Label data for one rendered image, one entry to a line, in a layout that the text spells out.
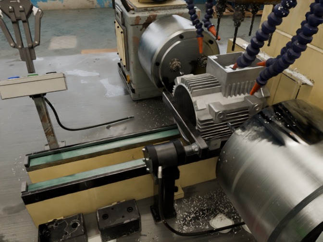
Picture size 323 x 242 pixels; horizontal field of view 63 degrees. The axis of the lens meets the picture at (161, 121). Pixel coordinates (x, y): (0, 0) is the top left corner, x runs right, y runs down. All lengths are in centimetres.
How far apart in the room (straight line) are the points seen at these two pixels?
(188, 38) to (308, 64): 34
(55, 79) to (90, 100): 41
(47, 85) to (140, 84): 44
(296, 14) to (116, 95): 77
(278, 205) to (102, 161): 50
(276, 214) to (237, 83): 34
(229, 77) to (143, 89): 56
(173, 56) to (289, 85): 36
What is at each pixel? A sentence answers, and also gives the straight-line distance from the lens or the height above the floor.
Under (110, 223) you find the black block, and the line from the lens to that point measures 66.
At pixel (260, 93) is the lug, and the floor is 108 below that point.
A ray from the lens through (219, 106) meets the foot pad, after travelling 63.
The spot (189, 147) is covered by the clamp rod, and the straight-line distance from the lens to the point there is 58.
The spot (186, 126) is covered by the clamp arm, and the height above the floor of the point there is 103.
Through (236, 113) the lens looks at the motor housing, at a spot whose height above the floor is 105.
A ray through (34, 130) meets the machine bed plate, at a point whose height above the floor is 80.
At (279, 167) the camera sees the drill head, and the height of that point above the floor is 113.
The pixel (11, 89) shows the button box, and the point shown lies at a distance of 82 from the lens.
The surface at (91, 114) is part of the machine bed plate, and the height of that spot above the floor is 80.
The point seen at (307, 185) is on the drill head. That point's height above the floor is 113.
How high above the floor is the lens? 141
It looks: 37 degrees down
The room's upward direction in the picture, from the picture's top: straight up
